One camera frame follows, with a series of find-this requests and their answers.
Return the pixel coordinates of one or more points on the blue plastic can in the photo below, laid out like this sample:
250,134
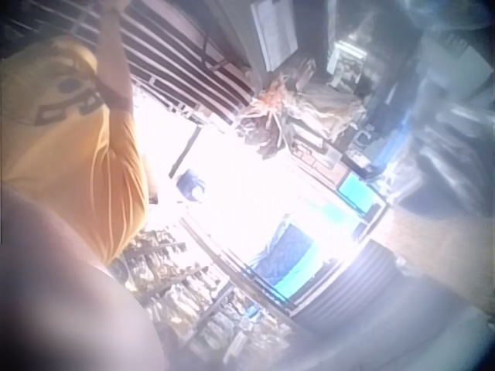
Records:
190,185

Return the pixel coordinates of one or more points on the white metal grille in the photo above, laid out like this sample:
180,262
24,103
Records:
174,65

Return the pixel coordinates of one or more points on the corrugated metal sheet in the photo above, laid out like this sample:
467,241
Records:
356,274

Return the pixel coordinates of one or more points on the white board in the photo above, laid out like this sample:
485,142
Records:
274,35

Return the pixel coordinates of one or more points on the turquoise box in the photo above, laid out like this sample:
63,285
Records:
357,193

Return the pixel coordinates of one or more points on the blue patterned mat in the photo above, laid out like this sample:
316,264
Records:
282,259

